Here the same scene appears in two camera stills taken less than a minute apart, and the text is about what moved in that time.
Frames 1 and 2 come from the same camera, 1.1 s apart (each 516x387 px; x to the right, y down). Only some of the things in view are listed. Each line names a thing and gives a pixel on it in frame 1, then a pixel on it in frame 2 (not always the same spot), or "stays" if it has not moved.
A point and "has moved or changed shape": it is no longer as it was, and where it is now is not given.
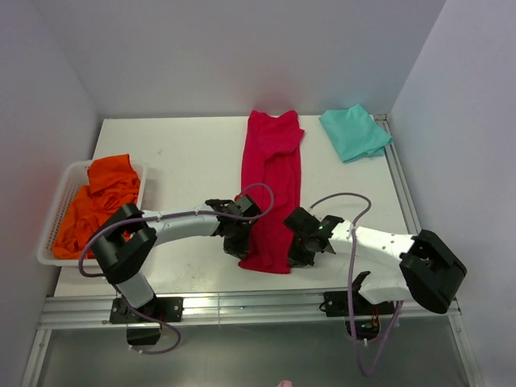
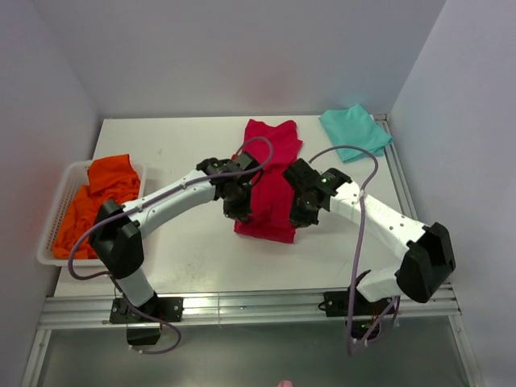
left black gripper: [239, 250] → [243, 212]
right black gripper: [296, 259] → [298, 219]
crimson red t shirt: [272, 157] has moved or changed shape
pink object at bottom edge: [285, 383] stays
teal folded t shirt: [355, 132] stays
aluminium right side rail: [395, 161] stays
